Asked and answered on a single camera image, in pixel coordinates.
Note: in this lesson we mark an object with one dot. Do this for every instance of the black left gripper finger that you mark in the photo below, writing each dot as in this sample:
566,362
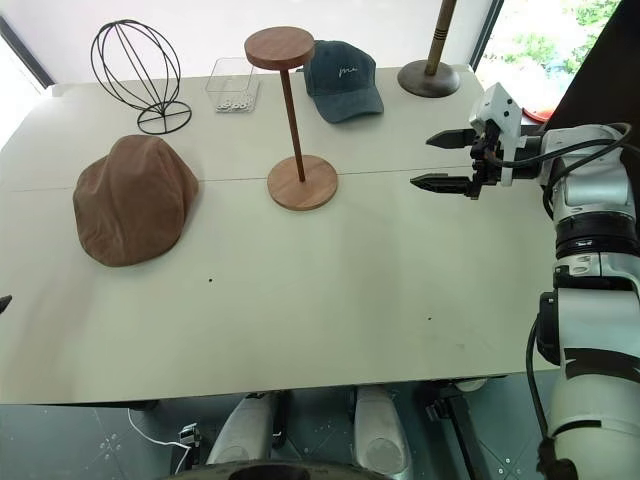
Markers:
4,303

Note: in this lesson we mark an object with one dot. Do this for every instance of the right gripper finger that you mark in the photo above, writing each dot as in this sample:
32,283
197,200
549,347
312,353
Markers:
445,183
452,138

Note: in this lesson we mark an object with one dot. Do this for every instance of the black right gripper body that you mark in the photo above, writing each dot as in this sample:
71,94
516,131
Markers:
487,167

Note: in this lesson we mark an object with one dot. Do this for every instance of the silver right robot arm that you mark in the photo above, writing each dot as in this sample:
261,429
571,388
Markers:
595,190

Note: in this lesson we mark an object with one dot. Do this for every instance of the dark round-based wooden pole stand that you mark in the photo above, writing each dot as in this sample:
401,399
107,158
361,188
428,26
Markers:
429,80

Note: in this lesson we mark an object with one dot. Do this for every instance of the wooden disc hat stand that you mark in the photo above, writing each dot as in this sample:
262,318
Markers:
302,182

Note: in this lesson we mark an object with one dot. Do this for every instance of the brown bucket hat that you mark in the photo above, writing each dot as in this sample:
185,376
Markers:
132,205

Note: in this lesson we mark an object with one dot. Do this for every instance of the red object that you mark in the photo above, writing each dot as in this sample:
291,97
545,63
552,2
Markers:
536,114

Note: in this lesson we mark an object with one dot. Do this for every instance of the blue baseball cap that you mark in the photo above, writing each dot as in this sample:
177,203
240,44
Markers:
340,80

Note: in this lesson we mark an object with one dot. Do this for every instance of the dark brown panel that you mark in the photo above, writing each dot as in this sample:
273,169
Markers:
605,60

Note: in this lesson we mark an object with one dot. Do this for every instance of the clear plastic box with beads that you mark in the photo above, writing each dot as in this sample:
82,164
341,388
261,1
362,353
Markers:
235,102

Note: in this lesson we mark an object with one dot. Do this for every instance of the silver right robot leg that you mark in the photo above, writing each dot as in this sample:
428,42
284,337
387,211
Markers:
380,430

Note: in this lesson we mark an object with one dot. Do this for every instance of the silver robot leg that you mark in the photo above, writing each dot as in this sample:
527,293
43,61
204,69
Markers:
380,430
245,430

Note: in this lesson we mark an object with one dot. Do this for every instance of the silver left robot leg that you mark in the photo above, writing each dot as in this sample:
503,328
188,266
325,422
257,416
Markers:
245,430

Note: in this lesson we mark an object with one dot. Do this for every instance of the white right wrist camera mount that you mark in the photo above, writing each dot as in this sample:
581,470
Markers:
497,102

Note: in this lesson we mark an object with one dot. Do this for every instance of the black window frame post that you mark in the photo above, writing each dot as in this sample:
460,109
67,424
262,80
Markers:
25,50
487,35

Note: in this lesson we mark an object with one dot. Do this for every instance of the black table frame leg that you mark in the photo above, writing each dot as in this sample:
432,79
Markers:
460,425

